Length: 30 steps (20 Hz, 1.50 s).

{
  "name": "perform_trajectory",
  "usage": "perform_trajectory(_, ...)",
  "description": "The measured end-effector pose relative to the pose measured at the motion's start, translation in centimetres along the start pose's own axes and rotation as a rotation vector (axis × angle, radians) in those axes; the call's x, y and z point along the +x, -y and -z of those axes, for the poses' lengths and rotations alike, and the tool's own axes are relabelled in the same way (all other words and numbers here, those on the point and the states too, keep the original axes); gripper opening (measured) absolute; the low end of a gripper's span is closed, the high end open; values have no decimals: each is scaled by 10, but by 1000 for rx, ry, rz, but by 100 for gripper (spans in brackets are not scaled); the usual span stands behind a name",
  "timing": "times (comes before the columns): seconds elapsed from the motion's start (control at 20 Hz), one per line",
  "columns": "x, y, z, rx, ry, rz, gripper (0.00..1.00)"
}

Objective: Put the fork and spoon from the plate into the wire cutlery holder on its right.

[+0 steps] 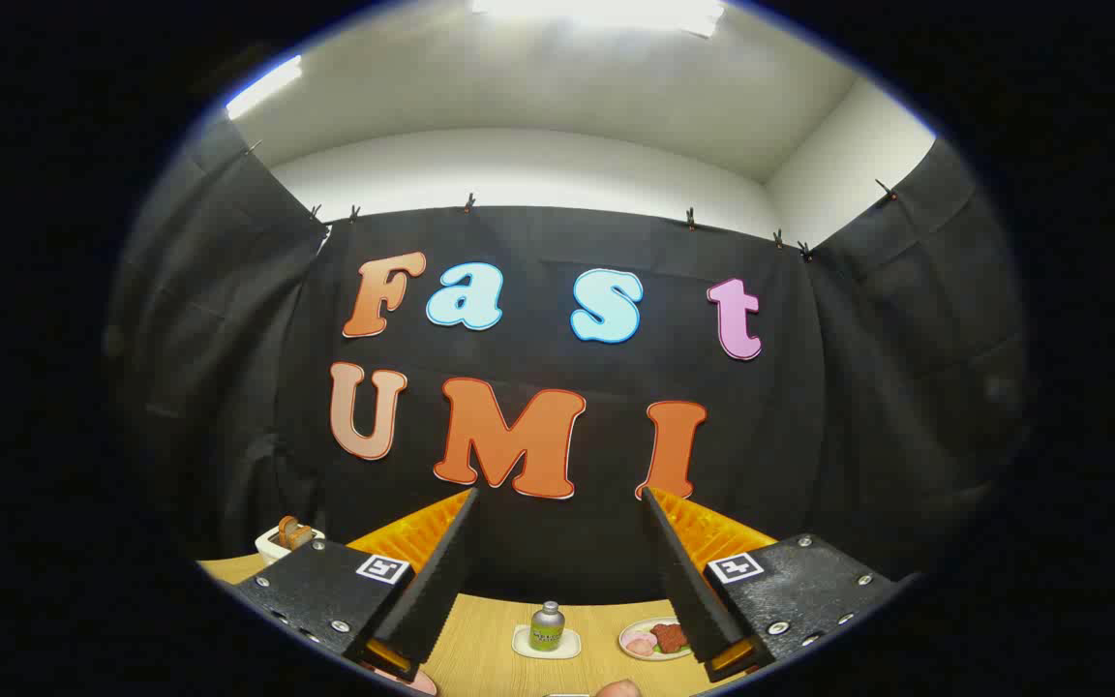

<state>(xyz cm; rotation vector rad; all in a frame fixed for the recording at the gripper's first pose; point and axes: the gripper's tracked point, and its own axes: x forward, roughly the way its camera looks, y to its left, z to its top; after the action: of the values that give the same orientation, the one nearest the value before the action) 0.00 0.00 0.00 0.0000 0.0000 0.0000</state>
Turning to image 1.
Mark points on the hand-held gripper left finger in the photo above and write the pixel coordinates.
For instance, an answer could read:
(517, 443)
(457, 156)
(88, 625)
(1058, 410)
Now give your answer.
(436, 590)

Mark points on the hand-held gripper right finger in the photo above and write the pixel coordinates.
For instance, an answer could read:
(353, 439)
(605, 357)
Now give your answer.
(688, 590)

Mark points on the red-brown meat piece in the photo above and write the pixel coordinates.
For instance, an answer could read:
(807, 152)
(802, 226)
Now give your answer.
(669, 637)

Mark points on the white oval plate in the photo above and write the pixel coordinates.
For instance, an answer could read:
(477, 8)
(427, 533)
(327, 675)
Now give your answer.
(630, 634)

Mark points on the pink ham slices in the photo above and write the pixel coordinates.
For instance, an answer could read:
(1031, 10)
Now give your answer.
(640, 645)

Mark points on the pink round plate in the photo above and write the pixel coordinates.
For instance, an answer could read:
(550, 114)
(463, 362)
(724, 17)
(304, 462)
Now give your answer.
(417, 685)

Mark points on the small white square tray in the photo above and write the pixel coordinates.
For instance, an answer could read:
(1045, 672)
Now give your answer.
(522, 646)

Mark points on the green label metal bottle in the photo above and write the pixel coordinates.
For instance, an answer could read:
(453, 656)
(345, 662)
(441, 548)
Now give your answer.
(547, 629)

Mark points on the toast bread slice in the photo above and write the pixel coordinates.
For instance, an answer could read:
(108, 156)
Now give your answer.
(286, 532)
(305, 534)

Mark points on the cream white toaster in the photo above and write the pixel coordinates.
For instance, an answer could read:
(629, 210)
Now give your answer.
(275, 549)

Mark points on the row of black clips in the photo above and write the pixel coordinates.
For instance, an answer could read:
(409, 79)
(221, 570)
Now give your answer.
(468, 203)

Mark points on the long ceiling light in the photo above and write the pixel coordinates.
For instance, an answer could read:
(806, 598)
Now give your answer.
(596, 12)

